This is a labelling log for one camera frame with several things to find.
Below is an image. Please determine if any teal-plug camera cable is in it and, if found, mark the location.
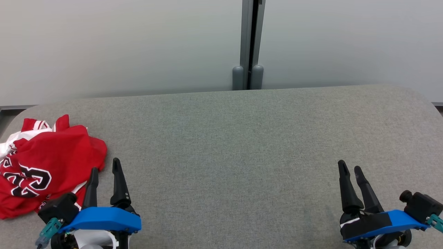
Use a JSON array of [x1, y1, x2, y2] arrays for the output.
[[426, 214, 443, 233], [36, 218, 64, 249]]

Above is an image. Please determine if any teal-plug left camera cable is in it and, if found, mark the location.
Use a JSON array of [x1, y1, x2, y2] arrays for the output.
[[36, 218, 64, 249]]

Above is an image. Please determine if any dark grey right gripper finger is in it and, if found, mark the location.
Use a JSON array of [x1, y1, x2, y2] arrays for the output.
[[337, 160, 364, 213], [353, 166, 385, 213]]

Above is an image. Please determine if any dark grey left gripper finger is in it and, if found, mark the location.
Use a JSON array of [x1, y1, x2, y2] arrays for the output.
[[82, 167, 99, 210], [110, 158, 134, 209]]

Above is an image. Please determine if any red jersey with number print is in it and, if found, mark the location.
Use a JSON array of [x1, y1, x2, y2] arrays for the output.
[[0, 118, 91, 220]]

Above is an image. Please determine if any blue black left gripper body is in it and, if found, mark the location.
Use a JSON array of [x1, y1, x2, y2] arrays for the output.
[[52, 206, 142, 249]]

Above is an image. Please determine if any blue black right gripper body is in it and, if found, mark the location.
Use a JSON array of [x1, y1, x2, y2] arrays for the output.
[[339, 209, 430, 249]]

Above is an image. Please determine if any teal-plug right camera cable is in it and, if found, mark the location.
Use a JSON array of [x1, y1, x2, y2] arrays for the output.
[[426, 214, 443, 233]]

